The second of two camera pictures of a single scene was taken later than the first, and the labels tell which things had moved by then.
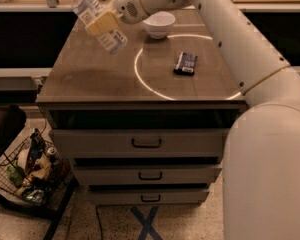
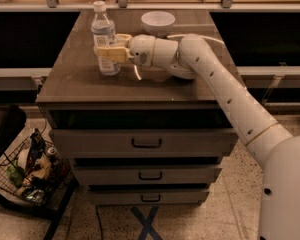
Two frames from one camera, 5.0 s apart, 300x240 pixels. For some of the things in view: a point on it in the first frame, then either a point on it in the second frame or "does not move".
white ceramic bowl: (158, 24) does not move
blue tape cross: (146, 223) does not move
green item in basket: (15, 174) does not move
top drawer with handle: (134, 143) does not move
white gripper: (127, 4) -> (141, 50)
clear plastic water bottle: (86, 7) -> (104, 43)
